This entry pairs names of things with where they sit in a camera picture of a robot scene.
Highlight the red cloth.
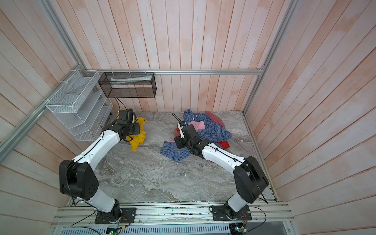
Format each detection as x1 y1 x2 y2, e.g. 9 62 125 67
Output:
189 121 232 148

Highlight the left aluminium frame bar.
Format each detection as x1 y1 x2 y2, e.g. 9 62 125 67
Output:
1 65 83 163

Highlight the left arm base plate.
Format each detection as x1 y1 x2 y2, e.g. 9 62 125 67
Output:
95 207 137 224

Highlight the black wire mesh basket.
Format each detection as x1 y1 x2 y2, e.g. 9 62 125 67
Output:
99 71 157 99

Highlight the aluminium mounting rail base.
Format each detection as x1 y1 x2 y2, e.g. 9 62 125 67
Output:
51 201 300 235

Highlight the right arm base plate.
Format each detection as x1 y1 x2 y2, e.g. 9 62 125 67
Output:
209 205 252 221

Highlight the white wire mesh shelf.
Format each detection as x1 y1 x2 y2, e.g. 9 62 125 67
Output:
46 70 113 142

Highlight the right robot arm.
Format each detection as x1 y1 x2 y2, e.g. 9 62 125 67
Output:
175 121 269 221

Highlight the horizontal aluminium frame bar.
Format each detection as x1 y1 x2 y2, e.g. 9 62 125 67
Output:
95 69 263 75

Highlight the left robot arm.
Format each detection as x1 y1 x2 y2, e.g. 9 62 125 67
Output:
59 109 141 219

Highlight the pink cloth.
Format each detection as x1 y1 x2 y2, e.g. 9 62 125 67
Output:
165 121 205 146

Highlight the blue checkered shirt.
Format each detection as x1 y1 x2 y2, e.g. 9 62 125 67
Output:
160 109 232 162

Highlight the maroon cloth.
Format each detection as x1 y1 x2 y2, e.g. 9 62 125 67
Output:
173 111 225 137

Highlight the yellow printed t-shirt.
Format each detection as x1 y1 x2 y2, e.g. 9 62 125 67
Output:
117 109 146 152

